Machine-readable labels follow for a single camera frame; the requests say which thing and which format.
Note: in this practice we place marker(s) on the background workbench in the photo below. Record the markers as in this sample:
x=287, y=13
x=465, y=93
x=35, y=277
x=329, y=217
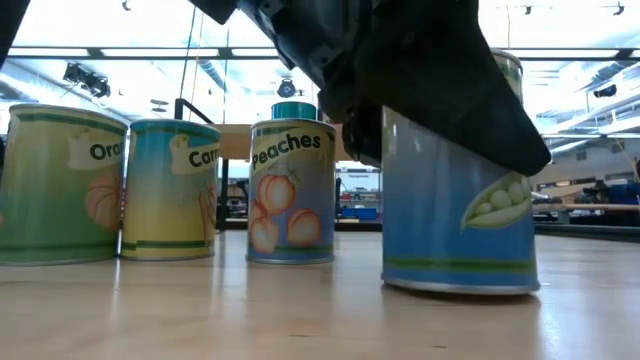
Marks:
x=600, y=206

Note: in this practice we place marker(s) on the Oranges label can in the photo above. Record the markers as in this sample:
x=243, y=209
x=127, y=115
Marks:
x=45, y=200

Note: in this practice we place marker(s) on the black ceiling device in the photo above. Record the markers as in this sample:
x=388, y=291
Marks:
x=606, y=91

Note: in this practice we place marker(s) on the wooden shelf with black legs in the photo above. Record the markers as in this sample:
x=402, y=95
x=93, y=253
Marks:
x=235, y=142

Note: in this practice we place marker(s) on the round black ceiling camera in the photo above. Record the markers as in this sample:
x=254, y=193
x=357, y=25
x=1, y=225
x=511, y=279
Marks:
x=286, y=88

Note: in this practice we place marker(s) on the Peaches label can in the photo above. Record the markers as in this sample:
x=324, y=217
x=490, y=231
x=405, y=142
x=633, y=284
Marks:
x=292, y=210

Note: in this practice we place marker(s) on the Carrots label can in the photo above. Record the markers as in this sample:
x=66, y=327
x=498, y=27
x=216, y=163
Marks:
x=165, y=210

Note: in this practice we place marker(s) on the black overhead frame beam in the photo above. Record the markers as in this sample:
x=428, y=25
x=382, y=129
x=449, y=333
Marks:
x=150, y=52

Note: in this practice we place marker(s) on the teal rimmed can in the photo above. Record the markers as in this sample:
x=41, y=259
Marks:
x=294, y=110

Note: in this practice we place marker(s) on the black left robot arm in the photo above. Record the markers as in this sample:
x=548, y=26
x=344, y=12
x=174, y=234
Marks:
x=7, y=20

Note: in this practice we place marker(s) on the black ceiling track light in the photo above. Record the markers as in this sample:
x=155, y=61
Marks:
x=620, y=7
x=527, y=9

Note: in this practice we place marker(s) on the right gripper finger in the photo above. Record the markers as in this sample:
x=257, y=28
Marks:
x=362, y=135
x=440, y=80

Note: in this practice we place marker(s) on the black ceiling spotlight cluster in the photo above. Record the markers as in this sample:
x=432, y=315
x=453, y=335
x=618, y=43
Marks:
x=86, y=80

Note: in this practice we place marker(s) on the blue storage bin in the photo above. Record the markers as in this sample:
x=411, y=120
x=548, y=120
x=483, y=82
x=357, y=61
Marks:
x=360, y=214

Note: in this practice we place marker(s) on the blue sweet peas can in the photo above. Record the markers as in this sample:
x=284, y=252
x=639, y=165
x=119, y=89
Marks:
x=450, y=225

